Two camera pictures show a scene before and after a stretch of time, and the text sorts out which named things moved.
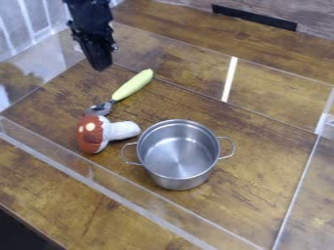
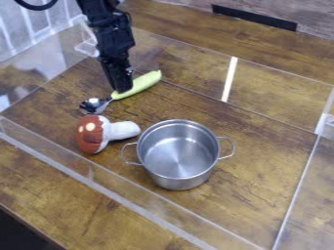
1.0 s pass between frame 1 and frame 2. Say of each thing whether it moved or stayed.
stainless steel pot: stayed
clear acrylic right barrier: stayed
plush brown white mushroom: stayed
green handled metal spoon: moved
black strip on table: stayed
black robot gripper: moved
